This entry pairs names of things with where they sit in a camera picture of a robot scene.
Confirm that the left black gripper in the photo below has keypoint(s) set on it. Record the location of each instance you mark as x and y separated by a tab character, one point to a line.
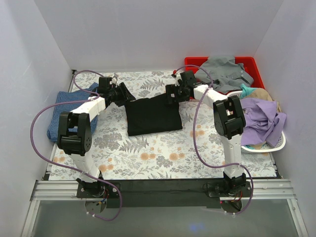
122	93

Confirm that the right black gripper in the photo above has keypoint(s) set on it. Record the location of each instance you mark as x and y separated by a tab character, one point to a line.
173	93

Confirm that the black floral print t-shirt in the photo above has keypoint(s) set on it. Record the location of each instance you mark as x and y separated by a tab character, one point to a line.
152	115

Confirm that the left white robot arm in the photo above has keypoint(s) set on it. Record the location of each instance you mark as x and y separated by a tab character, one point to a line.
75	132

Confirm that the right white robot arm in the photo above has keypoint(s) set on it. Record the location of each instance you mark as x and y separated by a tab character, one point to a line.
229	123

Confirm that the grey shirt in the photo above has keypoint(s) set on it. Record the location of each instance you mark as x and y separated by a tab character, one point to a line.
224	73

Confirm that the blue checkered folded shirt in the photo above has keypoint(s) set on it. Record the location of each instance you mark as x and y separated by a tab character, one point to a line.
52	131

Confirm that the floral patterned table mat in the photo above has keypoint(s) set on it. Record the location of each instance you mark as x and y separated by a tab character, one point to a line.
161	155

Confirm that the teal garment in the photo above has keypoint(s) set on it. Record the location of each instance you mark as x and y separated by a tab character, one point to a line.
246	91

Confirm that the red plastic bin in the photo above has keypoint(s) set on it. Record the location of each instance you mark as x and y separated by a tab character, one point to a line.
194	64

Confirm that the beige garment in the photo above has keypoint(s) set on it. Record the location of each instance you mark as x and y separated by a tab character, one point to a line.
264	95

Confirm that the lilac purple shirt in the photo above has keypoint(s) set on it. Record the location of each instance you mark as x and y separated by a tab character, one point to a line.
263	122

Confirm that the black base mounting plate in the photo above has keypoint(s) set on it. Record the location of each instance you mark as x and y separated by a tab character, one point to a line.
162	192

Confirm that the white plastic laundry basket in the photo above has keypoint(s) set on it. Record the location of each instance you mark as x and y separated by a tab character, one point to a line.
263	147

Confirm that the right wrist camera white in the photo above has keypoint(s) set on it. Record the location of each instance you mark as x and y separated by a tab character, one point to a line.
178	78

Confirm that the aluminium frame rail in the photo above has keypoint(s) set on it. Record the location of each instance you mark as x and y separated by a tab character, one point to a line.
67	190

